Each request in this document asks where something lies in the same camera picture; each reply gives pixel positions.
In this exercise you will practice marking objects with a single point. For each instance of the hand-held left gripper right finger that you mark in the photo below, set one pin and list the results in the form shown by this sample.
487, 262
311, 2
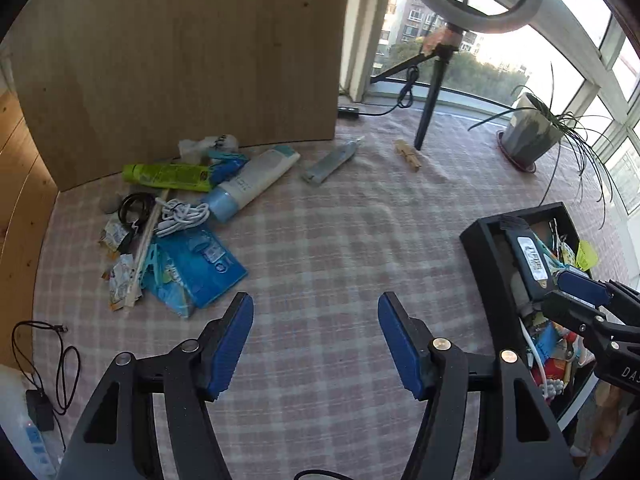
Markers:
400, 345

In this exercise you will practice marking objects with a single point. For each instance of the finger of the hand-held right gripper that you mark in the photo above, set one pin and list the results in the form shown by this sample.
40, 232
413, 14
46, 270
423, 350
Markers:
570, 310
582, 285

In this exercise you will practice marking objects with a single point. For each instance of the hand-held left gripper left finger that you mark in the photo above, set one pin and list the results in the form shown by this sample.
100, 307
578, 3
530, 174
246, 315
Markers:
230, 345

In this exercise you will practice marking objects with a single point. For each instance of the blue phone stand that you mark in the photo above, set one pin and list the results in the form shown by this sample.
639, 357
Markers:
547, 345

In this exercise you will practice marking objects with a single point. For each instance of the black tray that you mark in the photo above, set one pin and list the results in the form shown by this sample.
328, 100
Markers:
480, 260

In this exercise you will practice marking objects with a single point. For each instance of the plaid cloth covered desktop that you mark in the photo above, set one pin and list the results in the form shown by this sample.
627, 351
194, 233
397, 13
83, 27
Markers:
325, 260

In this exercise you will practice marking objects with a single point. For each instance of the person's right hand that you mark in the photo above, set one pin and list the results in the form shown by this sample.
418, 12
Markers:
607, 420

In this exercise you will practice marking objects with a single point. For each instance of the yellow mesh net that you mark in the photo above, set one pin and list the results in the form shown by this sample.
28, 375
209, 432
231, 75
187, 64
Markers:
586, 255

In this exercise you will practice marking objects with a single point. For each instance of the black wipes pack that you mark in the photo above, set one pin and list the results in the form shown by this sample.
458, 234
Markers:
530, 260

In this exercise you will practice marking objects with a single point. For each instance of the red packet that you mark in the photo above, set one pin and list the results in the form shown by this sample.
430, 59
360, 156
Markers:
554, 369

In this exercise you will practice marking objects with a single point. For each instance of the teal packet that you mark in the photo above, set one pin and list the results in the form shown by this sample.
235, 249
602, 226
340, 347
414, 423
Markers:
170, 290

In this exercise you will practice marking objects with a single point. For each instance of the blue wipes packet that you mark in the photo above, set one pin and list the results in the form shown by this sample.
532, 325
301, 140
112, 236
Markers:
210, 265

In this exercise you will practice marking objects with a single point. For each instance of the light blue clothespin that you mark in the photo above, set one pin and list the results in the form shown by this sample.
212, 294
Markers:
155, 262

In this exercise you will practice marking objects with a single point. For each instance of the wooden ruler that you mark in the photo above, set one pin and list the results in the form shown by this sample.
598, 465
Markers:
145, 255

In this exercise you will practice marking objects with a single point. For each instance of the orange snack packet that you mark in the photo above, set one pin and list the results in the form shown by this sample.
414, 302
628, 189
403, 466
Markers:
116, 236
120, 285

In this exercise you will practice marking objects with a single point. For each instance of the red plant saucer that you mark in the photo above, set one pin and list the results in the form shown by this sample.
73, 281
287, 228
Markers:
517, 162

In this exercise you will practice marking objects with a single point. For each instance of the potted plant grey pot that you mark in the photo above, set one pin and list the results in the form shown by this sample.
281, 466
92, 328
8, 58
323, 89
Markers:
530, 130

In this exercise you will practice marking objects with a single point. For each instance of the white tube blue cap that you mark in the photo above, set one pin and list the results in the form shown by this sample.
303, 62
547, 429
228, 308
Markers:
255, 180

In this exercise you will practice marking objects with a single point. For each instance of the blue plastic clip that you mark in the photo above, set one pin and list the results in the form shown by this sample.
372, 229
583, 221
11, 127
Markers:
227, 165

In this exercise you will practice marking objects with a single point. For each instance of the green tube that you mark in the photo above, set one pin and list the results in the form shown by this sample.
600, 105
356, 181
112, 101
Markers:
165, 176

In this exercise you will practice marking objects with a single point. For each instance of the grey pebble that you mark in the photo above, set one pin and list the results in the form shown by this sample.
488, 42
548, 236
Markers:
110, 204

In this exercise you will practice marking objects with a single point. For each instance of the wooden clothespin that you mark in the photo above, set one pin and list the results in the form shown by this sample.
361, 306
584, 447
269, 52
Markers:
409, 155

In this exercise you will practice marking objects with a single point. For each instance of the silver tube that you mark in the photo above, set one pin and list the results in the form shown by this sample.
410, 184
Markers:
330, 160

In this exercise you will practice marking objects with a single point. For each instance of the crumpled white tissue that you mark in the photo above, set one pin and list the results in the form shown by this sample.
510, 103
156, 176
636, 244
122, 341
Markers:
200, 146

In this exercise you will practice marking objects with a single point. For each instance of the black tripod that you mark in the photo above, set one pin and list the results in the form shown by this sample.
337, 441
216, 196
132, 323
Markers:
427, 110

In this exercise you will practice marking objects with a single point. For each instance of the pine plank panel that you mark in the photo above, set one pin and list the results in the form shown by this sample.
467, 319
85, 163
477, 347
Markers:
20, 185

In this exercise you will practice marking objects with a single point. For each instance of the light wooden board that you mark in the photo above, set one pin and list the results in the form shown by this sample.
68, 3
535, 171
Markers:
175, 60

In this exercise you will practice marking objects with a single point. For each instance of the white window frame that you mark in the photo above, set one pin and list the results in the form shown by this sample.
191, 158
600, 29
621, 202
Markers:
362, 35

